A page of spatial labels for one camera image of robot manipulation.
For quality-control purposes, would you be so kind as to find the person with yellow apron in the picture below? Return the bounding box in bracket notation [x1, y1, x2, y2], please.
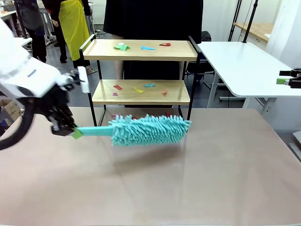
[42, 0, 98, 76]

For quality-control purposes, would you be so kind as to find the white table with white legs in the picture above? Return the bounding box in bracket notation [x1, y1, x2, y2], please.
[14, 37, 33, 51]

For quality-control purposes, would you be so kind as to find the wooden workbench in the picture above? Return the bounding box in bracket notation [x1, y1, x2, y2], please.
[232, 22, 275, 43]

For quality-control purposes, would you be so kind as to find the teal microfiber duster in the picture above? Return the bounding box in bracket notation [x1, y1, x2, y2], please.
[76, 113, 192, 147]

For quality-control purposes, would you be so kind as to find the two-tier wooden shelf black frame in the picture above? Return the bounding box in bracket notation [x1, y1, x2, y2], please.
[79, 34, 202, 134]

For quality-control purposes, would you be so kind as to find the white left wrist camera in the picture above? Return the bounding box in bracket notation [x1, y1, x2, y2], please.
[77, 66, 91, 94]

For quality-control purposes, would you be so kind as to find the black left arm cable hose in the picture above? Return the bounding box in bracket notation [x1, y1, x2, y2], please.
[0, 97, 36, 151]

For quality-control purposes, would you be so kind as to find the green paper scrap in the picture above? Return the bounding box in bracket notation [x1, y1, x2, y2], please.
[113, 43, 131, 51]

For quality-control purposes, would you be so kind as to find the black tripod pole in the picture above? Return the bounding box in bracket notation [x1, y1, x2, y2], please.
[242, 0, 259, 44]
[227, 0, 243, 43]

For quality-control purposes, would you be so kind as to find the person in black clothes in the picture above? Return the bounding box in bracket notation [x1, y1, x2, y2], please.
[103, 0, 204, 81]

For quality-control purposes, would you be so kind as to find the person in dark grey clothes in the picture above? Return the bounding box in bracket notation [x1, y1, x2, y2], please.
[14, 0, 48, 64]

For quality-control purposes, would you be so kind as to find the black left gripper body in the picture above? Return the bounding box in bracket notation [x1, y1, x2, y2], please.
[37, 89, 76, 129]

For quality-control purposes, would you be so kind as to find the grey aluminium rail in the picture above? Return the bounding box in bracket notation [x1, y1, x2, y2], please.
[288, 130, 301, 164]

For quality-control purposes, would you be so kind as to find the large white side table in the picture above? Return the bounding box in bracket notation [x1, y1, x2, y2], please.
[195, 41, 301, 116]

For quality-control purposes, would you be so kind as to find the cardboard box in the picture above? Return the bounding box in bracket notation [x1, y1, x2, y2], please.
[0, 98, 23, 127]

